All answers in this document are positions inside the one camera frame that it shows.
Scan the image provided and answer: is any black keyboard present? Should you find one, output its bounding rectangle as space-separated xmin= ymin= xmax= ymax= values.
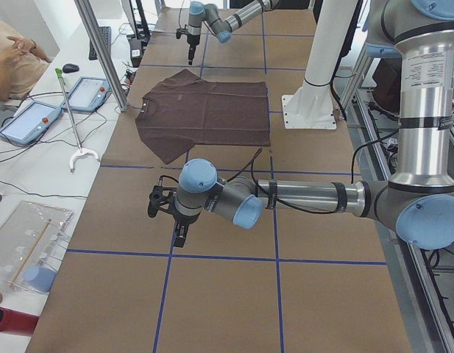
xmin=88 ymin=26 xmax=113 ymax=61

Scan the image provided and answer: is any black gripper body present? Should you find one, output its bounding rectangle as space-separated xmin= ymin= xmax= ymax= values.
xmin=174 ymin=217 xmax=192 ymax=247
xmin=187 ymin=34 xmax=199 ymax=59

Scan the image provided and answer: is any dark brown t-shirt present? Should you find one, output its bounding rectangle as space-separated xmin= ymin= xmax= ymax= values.
xmin=135 ymin=69 xmax=270 ymax=164

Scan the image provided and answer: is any wooden stick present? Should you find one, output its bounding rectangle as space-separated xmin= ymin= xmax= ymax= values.
xmin=8 ymin=218 xmax=52 ymax=288

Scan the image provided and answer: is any clear acrylic box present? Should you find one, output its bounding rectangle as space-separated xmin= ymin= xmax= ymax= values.
xmin=0 ymin=202 xmax=74 ymax=293

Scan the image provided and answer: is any teach pendant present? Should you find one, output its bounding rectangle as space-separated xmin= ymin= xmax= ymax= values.
xmin=0 ymin=101 xmax=62 ymax=146
xmin=67 ymin=76 xmax=110 ymax=113

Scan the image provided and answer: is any near teach pendant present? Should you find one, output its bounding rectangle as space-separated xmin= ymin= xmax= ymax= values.
xmin=0 ymin=101 xmax=62 ymax=146

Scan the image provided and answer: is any black computer mouse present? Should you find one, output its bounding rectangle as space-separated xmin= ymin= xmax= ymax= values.
xmin=62 ymin=63 xmax=79 ymax=74

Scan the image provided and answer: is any reacher grabber stick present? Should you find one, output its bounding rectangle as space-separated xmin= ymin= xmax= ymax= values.
xmin=55 ymin=68 xmax=99 ymax=173

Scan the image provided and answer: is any black box with label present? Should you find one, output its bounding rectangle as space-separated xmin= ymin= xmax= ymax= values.
xmin=128 ymin=37 xmax=147 ymax=68

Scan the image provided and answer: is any wrist black camera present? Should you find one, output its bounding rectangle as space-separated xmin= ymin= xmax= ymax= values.
xmin=147 ymin=174 xmax=178 ymax=218
xmin=176 ymin=26 xmax=188 ymax=39

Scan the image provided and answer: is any aluminium frame post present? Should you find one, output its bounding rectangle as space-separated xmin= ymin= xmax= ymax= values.
xmin=74 ymin=0 xmax=129 ymax=112

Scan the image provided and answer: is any aluminium frame rail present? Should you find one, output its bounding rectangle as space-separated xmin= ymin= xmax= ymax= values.
xmin=340 ymin=49 xmax=454 ymax=352

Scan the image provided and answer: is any person in beige shirt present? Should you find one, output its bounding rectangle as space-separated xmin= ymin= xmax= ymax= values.
xmin=0 ymin=21 xmax=51 ymax=101

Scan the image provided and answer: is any red cylinder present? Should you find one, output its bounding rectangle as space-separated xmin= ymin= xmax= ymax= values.
xmin=0 ymin=307 xmax=39 ymax=336

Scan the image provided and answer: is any blue cup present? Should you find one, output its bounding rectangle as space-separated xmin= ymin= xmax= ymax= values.
xmin=24 ymin=265 xmax=57 ymax=293

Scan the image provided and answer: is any far teach pendant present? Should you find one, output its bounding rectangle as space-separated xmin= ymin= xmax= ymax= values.
xmin=67 ymin=76 xmax=110 ymax=113

